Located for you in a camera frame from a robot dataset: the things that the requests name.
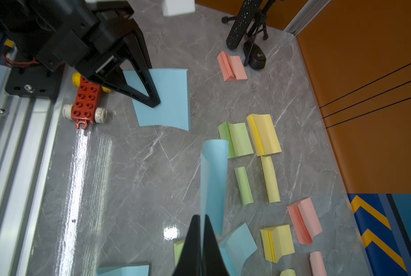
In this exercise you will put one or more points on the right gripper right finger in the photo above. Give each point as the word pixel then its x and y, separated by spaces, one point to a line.
pixel 213 264

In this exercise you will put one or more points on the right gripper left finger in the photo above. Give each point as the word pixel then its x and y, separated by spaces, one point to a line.
pixel 189 263

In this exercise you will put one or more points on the torn large yellow page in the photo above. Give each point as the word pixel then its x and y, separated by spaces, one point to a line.
pixel 271 184

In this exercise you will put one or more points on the light blue memo pad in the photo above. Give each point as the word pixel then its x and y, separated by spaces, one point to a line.
pixel 174 109

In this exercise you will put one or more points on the small yellow memo pad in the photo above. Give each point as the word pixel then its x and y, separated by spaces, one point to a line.
pixel 277 242

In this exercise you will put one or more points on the torn small green page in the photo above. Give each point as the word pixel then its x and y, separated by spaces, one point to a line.
pixel 244 186

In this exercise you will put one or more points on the large green memo pad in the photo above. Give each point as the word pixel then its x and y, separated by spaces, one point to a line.
pixel 177 249

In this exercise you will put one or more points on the blue curved memo pad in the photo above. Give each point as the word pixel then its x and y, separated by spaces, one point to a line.
pixel 236 248

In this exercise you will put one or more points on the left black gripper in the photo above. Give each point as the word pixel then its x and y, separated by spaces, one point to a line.
pixel 94 38

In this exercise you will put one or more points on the pink memo pad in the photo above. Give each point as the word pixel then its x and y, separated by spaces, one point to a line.
pixel 305 220
pixel 231 67

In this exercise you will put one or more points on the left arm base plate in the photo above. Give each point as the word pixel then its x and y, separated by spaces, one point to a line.
pixel 35 82

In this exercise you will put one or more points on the small green memo pad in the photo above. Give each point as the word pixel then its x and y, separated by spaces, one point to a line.
pixel 237 137

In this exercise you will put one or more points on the red toy brick car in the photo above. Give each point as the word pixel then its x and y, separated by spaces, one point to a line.
pixel 86 108

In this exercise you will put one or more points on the large yellow memo pad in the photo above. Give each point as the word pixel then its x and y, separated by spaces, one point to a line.
pixel 263 135

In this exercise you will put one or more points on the torn pink page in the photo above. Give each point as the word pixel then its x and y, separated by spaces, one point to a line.
pixel 317 264

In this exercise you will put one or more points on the aluminium front rail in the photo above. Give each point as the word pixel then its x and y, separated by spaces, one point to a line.
pixel 27 132

